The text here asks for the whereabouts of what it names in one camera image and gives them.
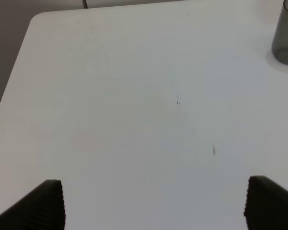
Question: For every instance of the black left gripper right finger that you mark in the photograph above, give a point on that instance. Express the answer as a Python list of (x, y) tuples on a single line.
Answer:
[(266, 206)]

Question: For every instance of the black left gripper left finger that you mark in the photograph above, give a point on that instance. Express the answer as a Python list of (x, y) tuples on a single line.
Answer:
[(41, 209)]

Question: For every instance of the grey translucent plastic cup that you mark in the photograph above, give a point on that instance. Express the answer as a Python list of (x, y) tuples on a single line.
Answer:
[(280, 41)]

